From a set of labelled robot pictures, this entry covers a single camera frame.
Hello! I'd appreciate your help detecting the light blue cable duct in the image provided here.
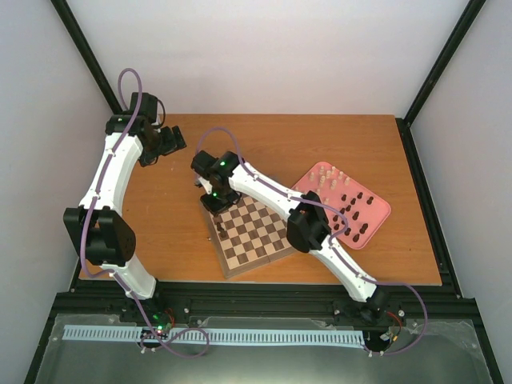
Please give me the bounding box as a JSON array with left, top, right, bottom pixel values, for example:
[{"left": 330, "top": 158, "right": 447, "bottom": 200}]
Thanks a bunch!
[{"left": 62, "top": 325, "right": 364, "bottom": 348}]

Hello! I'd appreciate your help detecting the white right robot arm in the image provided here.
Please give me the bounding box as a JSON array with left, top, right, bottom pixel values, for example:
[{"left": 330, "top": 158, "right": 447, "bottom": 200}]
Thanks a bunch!
[{"left": 190, "top": 150, "right": 389, "bottom": 322}]

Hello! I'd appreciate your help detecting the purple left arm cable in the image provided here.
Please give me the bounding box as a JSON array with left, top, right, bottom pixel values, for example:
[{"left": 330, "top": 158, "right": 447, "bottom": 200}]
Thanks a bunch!
[{"left": 79, "top": 67, "right": 210, "bottom": 358}]

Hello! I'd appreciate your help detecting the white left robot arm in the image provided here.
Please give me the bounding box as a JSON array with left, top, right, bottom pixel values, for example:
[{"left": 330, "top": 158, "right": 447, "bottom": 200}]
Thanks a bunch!
[{"left": 63, "top": 93, "right": 186, "bottom": 322}]

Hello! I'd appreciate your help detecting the black aluminium frame rail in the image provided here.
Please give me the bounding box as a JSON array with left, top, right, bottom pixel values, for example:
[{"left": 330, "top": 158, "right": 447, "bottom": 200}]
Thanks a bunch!
[{"left": 51, "top": 280, "right": 478, "bottom": 322}]

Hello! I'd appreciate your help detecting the pink plastic tray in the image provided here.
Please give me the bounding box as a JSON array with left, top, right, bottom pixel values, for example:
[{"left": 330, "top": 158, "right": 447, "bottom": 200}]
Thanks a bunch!
[{"left": 293, "top": 162, "right": 391, "bottom": 250}]

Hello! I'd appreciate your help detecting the wooden chess board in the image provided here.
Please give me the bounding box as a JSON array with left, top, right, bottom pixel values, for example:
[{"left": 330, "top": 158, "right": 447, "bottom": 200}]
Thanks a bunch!
[{"left": 201, "top": 195, "right": 295, "bottom": 278}]

